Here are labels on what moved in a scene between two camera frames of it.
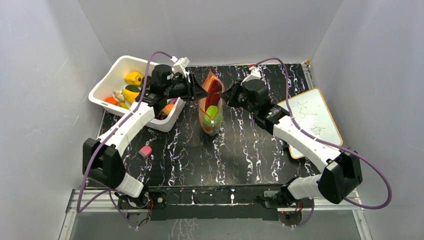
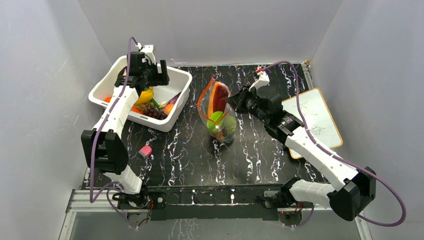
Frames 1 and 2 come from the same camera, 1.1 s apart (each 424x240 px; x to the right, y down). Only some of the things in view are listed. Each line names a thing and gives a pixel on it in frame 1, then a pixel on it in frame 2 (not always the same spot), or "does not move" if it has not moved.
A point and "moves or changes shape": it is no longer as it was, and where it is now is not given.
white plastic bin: (113, 80) does not move
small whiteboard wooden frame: (310, 112) does not move
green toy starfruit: (212, 110) → (215, 121)
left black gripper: (198, 91) → (162, 79)
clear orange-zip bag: (211, 108) moves or changes shape
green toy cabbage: (217, 120) → (231, 125)
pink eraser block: (145, 151) does not move
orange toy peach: (168, 108) does not move
